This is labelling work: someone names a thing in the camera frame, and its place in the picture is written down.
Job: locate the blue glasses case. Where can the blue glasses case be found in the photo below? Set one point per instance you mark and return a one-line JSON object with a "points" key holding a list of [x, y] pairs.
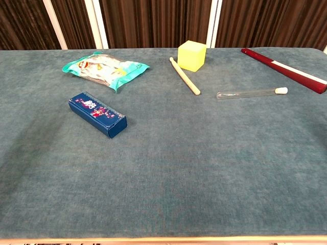
{"points": [[97, 114]]}

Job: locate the teal table cloth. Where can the teal table cloth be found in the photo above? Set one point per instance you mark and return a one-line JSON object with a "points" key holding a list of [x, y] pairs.
{"points": [[178, 166]]}

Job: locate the wooden drumstick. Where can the wooden drumstick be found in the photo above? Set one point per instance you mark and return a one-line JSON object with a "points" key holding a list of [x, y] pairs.
{"points": [[184, 76]]}

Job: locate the yellow cube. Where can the yellow cube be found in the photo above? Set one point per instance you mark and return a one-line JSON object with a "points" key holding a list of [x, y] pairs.
{"points": [[191, 57]]}

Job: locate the teal snack bag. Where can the teal snack bag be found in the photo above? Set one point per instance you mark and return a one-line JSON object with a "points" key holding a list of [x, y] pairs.
{"points": [[107, 69]]}

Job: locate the glass test tube white stopper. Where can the glass test tube white stopper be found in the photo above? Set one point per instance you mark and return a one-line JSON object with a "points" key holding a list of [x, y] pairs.
{"points": [[255, 93]]}

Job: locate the dark brown pleated curtain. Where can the dark brown pleated curtain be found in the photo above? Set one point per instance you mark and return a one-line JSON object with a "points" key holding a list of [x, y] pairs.
{"points": [[153, 23]]}

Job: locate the wide white frame post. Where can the wide white frame post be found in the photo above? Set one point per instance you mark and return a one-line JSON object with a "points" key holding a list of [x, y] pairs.
{"points": [[97, 24]]}

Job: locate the thin white frame post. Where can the thin white frame post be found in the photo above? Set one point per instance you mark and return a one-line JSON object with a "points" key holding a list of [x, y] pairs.
{"points": [[55, 24]]}

